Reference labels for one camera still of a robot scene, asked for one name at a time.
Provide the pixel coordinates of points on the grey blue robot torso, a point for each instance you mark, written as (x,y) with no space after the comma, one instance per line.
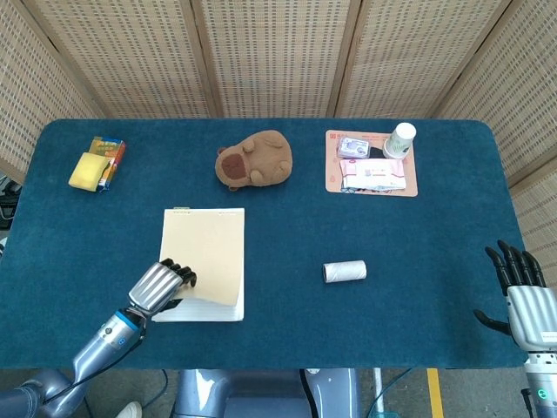
(261,392)

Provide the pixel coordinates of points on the pink tray mat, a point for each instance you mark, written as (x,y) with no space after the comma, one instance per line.
(411,183)

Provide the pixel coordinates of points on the white paper cup leaf print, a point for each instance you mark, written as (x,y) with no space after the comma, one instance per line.
(400,141)

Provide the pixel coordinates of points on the cream notepad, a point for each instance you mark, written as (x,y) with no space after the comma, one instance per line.
(209,252)

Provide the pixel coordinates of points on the yellow sponge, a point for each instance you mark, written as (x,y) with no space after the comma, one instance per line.
(87,172)

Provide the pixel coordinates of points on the woven folding screen panel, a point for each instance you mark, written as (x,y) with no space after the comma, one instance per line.
(30,96)
(278,52)
(130,56)
(522,87)
(413,56)

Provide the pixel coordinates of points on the blue carpet table cloth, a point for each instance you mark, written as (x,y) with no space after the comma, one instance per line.
(348,226)

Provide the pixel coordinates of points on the pink white wet wipes pack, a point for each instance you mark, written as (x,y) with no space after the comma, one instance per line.
(374,174)

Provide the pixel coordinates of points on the white shoe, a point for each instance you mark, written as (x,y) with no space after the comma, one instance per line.
(129,410)

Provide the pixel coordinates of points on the colourful orange blue box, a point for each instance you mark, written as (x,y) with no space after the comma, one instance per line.
(111,148)

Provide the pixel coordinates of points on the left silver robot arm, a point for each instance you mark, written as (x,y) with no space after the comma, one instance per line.
(104,339)

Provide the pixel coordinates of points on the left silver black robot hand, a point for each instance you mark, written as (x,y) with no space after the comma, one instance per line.
(154,285)

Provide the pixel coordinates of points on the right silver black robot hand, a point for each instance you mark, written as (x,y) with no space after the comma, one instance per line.
(533,313)

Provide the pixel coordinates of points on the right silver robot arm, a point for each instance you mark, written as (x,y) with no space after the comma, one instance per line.
(541,383)

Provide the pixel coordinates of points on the brown capybara plush toy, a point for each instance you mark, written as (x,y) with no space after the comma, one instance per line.
(261,161)

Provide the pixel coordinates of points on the white paper roll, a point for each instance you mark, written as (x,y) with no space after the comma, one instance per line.
(346,271)

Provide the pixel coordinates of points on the small blue-white packet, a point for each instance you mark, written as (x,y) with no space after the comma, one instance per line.
(353,147)

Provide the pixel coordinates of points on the black equipment clutter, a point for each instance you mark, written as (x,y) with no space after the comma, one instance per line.
(8,204)

